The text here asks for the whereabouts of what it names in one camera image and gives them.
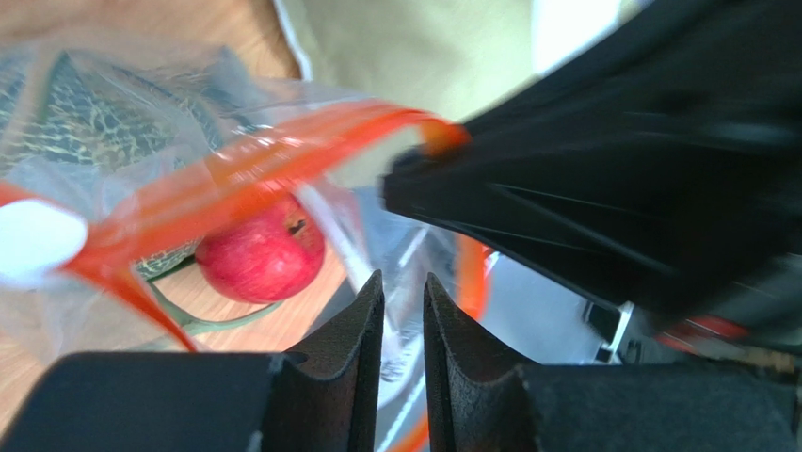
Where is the striped blue beige pillow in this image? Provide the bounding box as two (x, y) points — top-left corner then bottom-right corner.
(274, 0), (644, 121)

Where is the clear zip top bag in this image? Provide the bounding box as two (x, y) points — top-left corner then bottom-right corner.
(1, 39), (488, 451)

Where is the green netted fake melon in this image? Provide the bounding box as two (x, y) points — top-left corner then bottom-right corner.
(0, 53), (252, 280)

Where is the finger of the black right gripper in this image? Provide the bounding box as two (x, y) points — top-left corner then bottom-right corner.
(383, 1), (801, 251)
(383, 175), (801, 327)

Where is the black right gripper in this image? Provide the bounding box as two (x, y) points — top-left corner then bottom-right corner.
(423, 253), (801, 451)

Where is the red fake apple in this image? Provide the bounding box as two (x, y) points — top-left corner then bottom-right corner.
(195, 196), (326, 304)

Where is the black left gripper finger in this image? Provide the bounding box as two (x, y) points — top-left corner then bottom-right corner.
(1, 271), (384, 451)

